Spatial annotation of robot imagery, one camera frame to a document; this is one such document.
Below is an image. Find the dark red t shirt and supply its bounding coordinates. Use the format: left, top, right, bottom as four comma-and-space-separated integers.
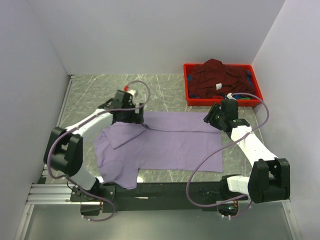
187, 58, 255, 99

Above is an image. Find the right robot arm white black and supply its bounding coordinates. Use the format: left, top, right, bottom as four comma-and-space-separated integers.
203, 99, 291, 204

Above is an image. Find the aluminium front rail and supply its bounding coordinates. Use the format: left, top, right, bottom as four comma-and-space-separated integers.
25, 182, 291, 206

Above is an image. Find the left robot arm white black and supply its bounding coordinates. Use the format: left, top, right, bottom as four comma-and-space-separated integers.
43, 102, 145, 201

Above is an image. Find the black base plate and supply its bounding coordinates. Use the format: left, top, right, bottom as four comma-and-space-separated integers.
69, 181, 250, 216

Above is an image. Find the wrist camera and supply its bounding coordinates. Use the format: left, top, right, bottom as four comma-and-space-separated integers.
114, 85, 138, 104
220, 93, 238, 115

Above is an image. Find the red plastic bin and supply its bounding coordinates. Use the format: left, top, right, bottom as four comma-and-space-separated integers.
183, 62, 264, 108

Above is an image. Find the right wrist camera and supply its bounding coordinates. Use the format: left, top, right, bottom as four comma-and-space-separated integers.
220, 93, 238, 115

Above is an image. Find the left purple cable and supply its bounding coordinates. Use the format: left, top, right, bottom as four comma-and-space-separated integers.
46, 80, 151, 222

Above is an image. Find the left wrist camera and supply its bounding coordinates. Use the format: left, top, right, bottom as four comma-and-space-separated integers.
114, 85, 138, 104

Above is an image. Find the lavender t shirt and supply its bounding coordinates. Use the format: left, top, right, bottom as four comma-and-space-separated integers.
93, 111, 222, 190

